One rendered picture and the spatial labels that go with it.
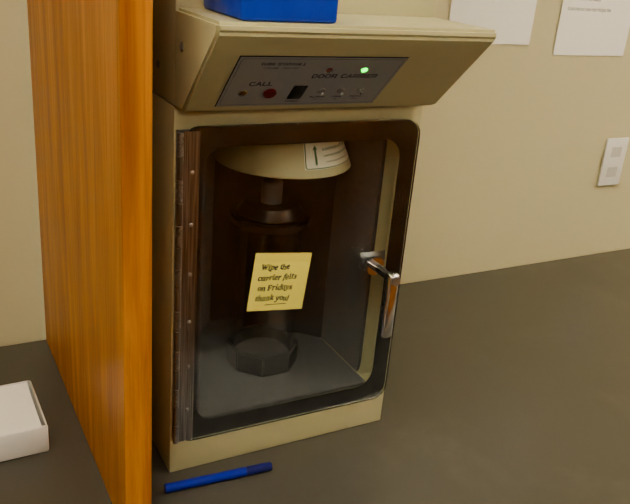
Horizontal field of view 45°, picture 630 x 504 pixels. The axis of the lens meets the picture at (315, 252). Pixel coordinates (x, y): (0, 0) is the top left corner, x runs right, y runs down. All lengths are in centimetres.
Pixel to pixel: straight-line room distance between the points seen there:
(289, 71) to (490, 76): 88
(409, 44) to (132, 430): 50
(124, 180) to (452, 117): 96
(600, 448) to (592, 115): 87
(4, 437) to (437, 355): 70
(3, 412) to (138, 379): 31
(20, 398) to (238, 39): 61
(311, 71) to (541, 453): 65
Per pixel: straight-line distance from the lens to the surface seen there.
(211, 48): 73
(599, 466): 118
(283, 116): 88
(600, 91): 185
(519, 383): 132
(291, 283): 94
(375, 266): 98
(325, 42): 76
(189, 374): 95
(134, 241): 76
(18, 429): 107
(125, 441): 87
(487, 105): 163
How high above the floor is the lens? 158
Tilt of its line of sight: 22 degrees down
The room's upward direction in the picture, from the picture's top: 5 degrees clockwise
